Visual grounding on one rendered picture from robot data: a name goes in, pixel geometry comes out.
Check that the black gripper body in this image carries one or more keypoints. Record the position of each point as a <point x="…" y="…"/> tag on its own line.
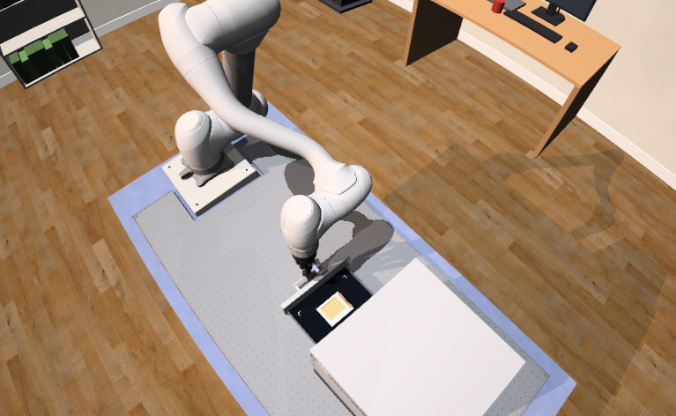
<point x="307" y="261"/>

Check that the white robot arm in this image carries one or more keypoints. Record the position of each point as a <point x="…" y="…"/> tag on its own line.
<point x="193" y="37"/>

